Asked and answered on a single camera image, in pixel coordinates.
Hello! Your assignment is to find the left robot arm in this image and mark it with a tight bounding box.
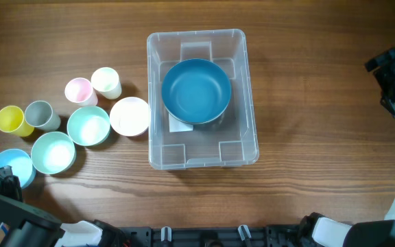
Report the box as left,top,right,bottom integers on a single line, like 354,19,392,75
0,166,130,247

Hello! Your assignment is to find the mint green bowl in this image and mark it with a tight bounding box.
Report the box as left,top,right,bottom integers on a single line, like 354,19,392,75
67,106,111,146
31,132,76,175

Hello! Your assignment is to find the grey plastic cup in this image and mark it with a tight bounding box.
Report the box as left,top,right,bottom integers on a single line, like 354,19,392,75
25,100,61,132

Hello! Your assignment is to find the dark blue plate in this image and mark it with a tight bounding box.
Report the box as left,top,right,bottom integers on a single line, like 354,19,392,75
161,58,232,124

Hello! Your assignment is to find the cream plastic cup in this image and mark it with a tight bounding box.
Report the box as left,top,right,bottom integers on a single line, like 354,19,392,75
91,67,122,99

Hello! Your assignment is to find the white paper label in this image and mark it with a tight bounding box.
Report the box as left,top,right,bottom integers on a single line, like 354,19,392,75
169,114,193,132

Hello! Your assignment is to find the clear plastic storage container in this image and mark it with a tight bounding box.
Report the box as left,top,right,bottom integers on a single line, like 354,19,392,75
147,29,259,170

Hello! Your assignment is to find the yellow plastic cup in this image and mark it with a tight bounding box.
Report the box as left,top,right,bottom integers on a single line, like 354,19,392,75
0,106,34,137

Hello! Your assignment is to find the mint green bowl left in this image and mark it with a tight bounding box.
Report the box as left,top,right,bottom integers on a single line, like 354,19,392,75
31,132,76,175

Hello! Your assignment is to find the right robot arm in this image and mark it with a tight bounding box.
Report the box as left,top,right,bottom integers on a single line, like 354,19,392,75
296,47,395,247

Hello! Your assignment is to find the pink plastic cup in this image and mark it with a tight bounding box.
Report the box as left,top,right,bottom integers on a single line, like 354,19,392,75
64,78,98,106

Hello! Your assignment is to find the light blue bowl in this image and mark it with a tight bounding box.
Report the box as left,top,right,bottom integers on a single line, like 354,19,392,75
0,149,36,189

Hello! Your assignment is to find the pink plastic bowl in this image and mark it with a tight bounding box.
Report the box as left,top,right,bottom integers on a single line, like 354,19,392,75
110,97,149,137

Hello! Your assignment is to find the mint green bowl right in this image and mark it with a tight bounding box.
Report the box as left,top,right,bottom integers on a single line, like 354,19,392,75
67,106,111,146

